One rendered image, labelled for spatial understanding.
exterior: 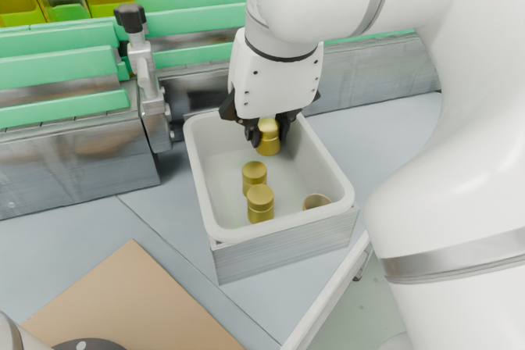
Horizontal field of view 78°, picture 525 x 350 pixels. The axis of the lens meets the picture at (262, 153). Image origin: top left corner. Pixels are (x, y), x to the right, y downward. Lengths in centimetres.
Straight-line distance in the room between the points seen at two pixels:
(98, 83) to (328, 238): 33
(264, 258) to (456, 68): 27
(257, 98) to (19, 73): 26
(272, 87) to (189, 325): 26
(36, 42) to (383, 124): 56
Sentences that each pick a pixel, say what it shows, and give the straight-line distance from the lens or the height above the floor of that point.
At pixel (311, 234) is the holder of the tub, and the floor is 80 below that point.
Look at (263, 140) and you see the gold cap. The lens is 44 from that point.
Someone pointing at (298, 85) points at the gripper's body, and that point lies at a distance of 37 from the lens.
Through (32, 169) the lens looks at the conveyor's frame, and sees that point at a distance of 50.
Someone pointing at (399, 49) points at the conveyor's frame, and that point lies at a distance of 66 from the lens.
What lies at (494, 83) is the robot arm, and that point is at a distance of 20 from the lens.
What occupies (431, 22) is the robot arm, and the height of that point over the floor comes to 104.
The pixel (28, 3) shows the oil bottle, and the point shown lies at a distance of 53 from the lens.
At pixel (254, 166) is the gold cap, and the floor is 81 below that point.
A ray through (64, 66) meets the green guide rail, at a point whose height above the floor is 95.
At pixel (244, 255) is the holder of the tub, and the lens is 37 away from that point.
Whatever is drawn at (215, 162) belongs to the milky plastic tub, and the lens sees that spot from 51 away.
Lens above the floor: 112
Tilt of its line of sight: 42 degrees down
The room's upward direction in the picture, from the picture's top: straight up
